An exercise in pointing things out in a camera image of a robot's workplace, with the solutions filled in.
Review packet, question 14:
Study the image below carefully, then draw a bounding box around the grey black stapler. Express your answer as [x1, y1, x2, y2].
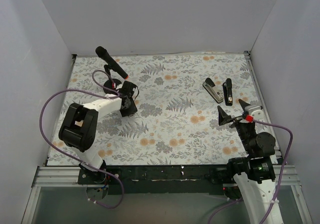
[202, 78, 224, 104]

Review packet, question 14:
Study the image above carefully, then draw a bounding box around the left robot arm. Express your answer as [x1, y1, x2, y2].
[58, 81, 138, 184]

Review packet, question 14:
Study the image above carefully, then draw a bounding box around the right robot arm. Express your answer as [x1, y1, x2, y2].
[217, 100, 283, 223]

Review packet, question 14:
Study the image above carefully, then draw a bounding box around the black microphone stand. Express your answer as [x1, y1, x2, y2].
[103, 64, 122, 94]

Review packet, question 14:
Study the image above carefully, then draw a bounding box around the floral patterned table mat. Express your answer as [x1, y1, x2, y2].
[46, 53, 279, 166]

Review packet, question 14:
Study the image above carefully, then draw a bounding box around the black microphone orange tip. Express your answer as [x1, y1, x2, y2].
[95, 46, 129, 79]

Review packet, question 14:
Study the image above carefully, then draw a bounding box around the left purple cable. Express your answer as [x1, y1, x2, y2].
[39, 70, 125, 209]

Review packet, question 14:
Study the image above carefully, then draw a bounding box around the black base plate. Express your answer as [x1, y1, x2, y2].
[76, 165, 241, 197]

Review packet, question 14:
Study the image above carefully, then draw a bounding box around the aluminium frame rail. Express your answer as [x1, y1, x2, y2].
[32, 165, 301, 187]

